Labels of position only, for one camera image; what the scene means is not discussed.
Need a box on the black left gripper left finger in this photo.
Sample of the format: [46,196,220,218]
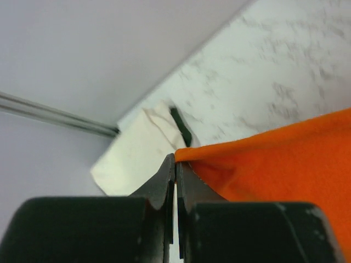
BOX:
[1,154,176,262]

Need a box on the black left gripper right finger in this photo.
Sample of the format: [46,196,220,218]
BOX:
[175,163,346,262]

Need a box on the orange t shirt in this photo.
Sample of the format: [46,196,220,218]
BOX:
[175,109,350,259]

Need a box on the cream folded t shirt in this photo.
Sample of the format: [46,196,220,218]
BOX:
[90,101,191,196]

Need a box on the dark green folded t shirt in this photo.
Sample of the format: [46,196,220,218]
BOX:
[169,106,193,147]

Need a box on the left aluminium corner post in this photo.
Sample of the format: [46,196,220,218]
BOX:
[1,92,120,137]

